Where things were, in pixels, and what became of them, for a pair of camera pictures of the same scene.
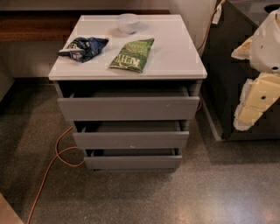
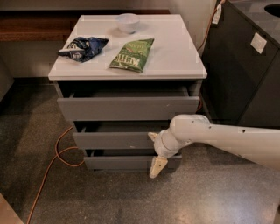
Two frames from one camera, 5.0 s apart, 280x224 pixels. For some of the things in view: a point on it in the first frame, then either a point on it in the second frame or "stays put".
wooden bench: x=52 y=25 stays put
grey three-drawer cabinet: x=131 y=83 stays put
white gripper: x=267 y=48 -> x=158 y=146
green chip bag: x=133 y=55 stays put
